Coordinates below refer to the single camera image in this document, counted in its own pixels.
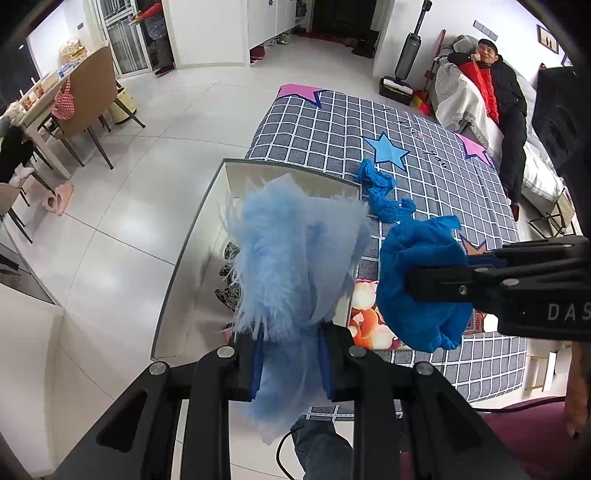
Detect brown dining chair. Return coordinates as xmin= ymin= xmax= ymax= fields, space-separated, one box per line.
xmin=48 ymin=46 xmax=146 ymax=169

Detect upright vacuum cleaner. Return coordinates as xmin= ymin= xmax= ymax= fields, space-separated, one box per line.
xmin=379 ymin=0 xmax=435 ymax=104

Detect light grey sofa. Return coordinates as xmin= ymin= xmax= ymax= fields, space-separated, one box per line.
xmin=434 ymin=34 xmax=573 ymax=217

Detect chair with black garment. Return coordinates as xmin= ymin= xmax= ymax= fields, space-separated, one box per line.
xmin=0 ymin=124 xmax=42 ymax=243

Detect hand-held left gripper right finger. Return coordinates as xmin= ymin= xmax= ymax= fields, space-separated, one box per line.
xmin=318 ymin=325 xmax=532 ymax=480

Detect barred glass door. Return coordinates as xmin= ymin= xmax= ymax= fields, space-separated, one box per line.
xmin=95 ymin=0 xmax=153 ymax=77

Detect pink slippers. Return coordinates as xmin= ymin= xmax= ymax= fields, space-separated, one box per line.
xmin=41 ymin=184 xmax=75 ymax=215

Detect dark doormat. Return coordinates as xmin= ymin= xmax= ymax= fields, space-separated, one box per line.
xmin=307 ymin=28 xmax=375 ymax=58

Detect person's legs in jeans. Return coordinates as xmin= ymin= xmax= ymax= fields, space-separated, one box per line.
xmin=291 ymin=418 xmax=354 ymax=480

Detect leopard print cloth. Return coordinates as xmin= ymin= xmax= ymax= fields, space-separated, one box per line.
xmin=213 ymin=242 xmax=245 ymax=315

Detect white cabinet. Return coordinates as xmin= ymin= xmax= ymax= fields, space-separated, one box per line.
xmin=247 ymin=0 xmax=296 ymax=65

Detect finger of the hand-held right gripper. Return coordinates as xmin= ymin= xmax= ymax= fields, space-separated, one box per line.
xmin=405 ymin=265 xmax=500 ymax=306
xmin=465 ymin=234 xmax=578 ymax=280

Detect mushroom print carton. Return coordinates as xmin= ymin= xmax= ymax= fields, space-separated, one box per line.
xmin=348 ymin=277 xmax=416 ymax=352

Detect blue mesh scarf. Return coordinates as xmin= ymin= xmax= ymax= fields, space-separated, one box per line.
xmin=355 ymin=158 xmax=416 ymax=226

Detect red cloth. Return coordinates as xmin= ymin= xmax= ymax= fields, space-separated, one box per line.
xmin=457 ymin=60 xmax=502 ymax=123

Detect light blue fluffy cloth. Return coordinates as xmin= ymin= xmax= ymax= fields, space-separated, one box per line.
xmin=224 ymin=174 xmax=372 ymax=446

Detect red dustpan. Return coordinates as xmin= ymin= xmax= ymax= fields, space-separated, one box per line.
xmin=412 ymin=30 xmax=446 ymax=114

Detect black cable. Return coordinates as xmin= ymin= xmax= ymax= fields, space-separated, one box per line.
xmin=276 ymin=427 xmax=305 ymax=480

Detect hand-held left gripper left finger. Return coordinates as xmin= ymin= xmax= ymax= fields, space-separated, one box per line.
xmin=55 ymin=335 xmax=266 ymax=480

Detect maroon garment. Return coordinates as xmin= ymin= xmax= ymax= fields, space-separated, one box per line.
xmin=399 ymin=394 xmax=583 ymax=480

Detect black metal rack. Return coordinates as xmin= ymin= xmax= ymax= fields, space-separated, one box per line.
xmin=527 ymin=213 xmax=578 ymax=240

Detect person's right hand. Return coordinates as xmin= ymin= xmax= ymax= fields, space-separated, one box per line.
xmin=565 ymin=343 xmax=591 ymax=439

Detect white box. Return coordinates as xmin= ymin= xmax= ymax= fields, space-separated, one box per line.
xmin=151 ymin=158 xmax=365 ymax=363

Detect checked star-print tablecloth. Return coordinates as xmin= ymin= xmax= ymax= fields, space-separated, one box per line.
xmin=245 ymin=83 xmax=527 ymax=423

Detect framed wall picture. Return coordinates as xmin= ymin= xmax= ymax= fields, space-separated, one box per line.
xmin=537 ymin=24 xmax=559 ymax=54

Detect white dining table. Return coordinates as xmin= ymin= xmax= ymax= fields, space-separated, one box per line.
xmin=0 ymin=41 xmax=112 ymax=178

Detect red checked bag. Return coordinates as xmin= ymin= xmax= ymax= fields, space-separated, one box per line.
xmin=52 ymin=76 xmax=77 ymax=121

